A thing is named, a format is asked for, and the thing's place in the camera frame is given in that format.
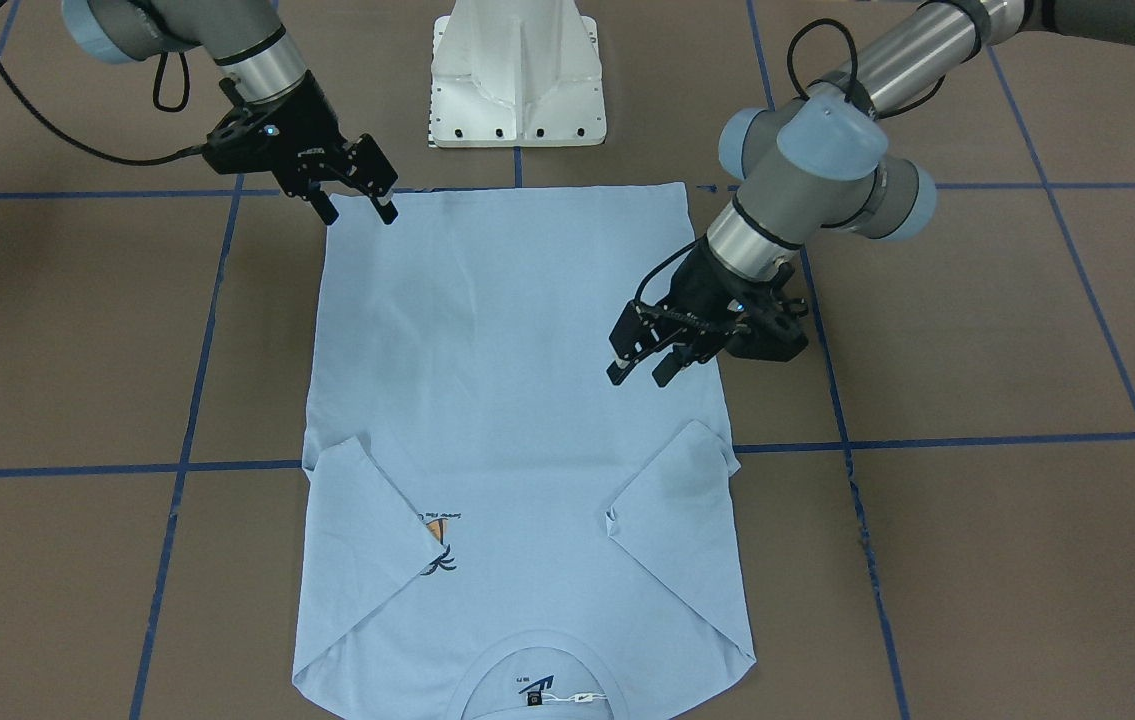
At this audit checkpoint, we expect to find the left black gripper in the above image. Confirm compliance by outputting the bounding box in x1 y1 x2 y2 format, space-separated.
605 238 788 388

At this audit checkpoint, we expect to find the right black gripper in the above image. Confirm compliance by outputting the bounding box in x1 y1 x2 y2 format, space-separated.
227 72 400 225

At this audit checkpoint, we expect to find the light blue t-shirt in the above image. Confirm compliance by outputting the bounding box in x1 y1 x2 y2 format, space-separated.
291 183 756 719

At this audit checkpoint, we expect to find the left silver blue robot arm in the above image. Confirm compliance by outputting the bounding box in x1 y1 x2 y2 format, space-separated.
607 1 1135 387

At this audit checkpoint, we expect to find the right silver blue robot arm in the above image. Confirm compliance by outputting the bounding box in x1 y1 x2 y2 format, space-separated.
61 1 398 225

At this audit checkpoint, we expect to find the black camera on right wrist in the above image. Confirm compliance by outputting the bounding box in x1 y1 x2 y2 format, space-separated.
200 108 274 176

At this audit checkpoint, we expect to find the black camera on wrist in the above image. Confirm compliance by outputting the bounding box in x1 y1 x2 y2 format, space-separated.
200 108 274 176
724 291 810 363

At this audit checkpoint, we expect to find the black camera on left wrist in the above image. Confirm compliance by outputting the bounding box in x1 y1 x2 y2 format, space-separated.
724 291 810 363

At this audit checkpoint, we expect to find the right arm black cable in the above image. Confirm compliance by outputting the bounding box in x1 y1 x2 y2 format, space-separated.
0 0 228 167

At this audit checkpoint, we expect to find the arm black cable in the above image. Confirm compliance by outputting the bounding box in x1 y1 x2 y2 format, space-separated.
0 0 228 167
785 18 948 122

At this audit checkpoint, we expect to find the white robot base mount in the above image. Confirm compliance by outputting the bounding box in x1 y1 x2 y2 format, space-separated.
427 1 608 149

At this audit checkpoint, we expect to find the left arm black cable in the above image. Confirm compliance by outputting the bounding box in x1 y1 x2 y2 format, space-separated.
785 18 948 122

